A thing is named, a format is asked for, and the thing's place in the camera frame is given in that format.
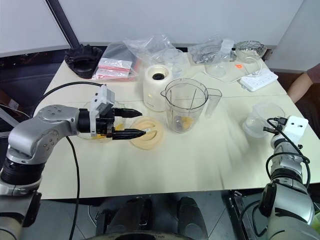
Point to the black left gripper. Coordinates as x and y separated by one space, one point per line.
104 125

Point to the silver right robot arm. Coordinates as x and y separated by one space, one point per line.
287 190

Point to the person's bare forearm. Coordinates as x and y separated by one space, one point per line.
301 83

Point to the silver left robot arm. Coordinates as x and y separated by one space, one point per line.
47 122

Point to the orange segments pile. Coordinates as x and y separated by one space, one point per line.
120 126

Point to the cream round blender lid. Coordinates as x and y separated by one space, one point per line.
150 140

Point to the white blender base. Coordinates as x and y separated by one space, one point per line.
153 92

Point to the clear plastic blender jar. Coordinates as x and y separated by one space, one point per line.
186 105

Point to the black round blender part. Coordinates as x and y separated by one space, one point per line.
82 60

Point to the clear cup with white base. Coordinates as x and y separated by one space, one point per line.
257 120

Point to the clear glass bowl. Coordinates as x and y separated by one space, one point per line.
86 136

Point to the orange segment piece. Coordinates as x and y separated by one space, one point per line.
187 120

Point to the bag of pink packets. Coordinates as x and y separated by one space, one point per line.
113 66

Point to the crumpled clear plastic bag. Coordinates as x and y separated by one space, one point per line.
152 50

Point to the dark rounded shape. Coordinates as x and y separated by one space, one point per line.
127 215
190 215

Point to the plastic bag with dark parts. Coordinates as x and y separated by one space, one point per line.
210 51

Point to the dark slanted pole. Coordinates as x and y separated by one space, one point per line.
65 22

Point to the small orange sticker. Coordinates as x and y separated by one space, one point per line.
239 66

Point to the white power strip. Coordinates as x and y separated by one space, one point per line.
258 79

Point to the glass bowl with foil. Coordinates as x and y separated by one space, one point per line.
250 51

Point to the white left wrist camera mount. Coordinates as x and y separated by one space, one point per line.
98 100

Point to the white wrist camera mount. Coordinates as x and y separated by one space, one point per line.
98 100
296 127

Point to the black metal frame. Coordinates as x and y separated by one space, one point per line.
240 212

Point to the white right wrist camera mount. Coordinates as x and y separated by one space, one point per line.
296 127

